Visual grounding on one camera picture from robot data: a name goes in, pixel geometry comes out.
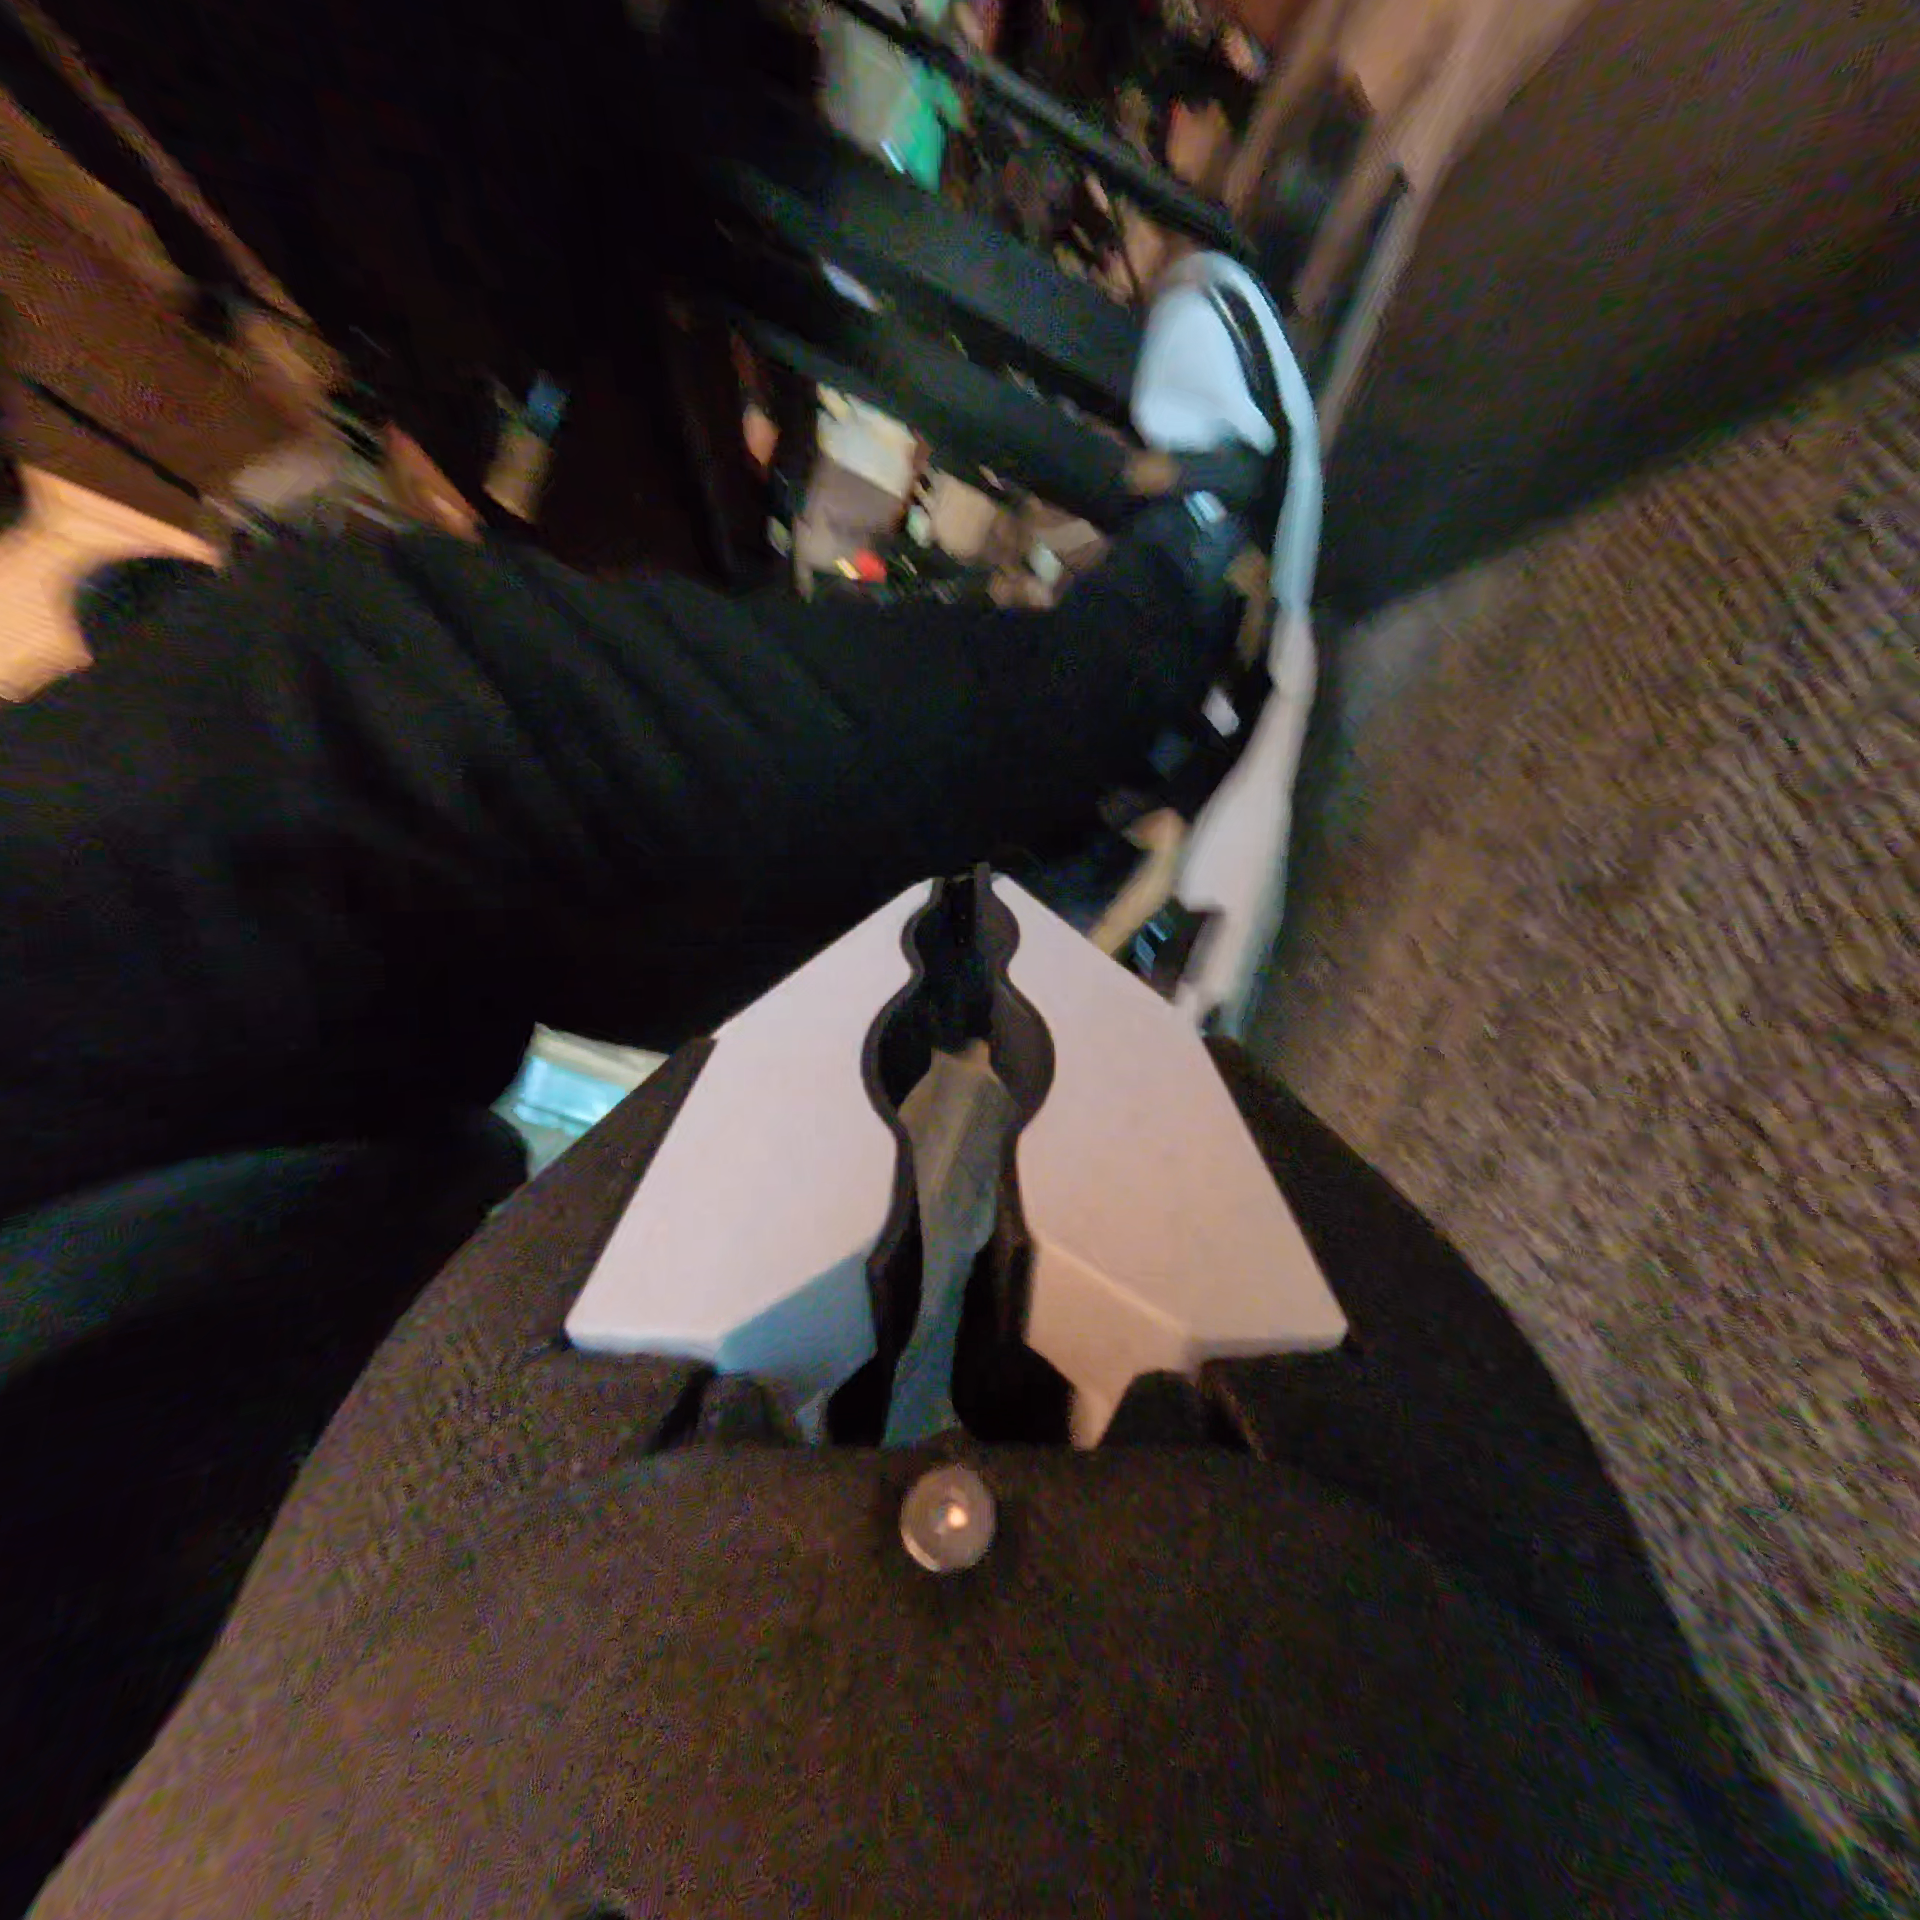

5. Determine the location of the brown wooden panel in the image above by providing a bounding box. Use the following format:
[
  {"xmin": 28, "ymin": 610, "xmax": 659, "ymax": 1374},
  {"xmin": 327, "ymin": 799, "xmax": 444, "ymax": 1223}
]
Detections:
[{"xmin": 0, "ymin": 88, "xmax": 348, "ymax": 698}]

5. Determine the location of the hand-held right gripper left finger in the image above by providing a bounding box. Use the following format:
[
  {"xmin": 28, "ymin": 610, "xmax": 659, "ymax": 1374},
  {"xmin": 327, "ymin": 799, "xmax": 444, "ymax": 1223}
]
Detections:
[{"xmin": 562, "ymin": 878, "xmax": 940, "ymax": 1374}]

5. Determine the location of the white curved object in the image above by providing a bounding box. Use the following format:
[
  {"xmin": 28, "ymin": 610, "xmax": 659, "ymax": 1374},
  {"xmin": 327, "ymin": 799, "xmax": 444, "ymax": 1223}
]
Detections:
[{"xmin": 1125, "ymin": 247, "xmax": 1325, "ymax": 1037}]

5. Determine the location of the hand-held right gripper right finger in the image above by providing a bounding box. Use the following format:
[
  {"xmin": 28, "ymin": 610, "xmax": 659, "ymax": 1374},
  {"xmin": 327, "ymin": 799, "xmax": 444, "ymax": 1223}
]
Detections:
[{"xmin": 982, "ymin": 872, "xmax": 1351, "ymax": 1366}]

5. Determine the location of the person's dark trouser leg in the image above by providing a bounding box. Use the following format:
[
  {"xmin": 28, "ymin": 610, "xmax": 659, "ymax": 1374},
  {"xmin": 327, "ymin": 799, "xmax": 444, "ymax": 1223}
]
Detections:
[{"xmin": 0, "ymin": 526, "xmax": 1247, "ymax": 1202}]

